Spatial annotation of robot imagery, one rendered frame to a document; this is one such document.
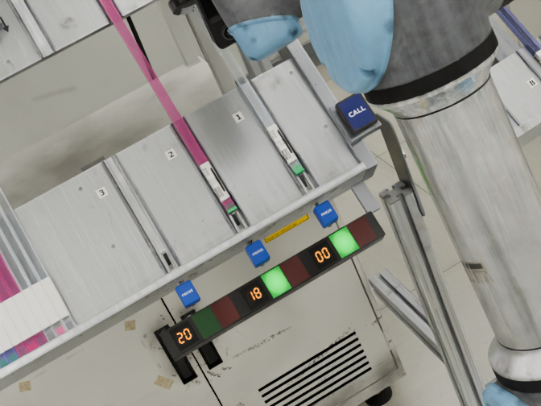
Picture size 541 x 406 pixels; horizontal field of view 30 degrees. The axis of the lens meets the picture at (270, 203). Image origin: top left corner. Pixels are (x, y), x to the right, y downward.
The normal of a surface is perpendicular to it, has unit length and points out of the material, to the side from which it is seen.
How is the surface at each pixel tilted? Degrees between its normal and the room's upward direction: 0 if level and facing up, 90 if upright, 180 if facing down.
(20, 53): 48
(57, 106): 90
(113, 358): 90
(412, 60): 81
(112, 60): 90
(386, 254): 0
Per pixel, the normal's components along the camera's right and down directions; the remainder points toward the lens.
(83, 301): 0.02, -0.25
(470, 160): -0.01, 0.36
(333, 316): 0.37, 0.37
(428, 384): -0.36, -0.79
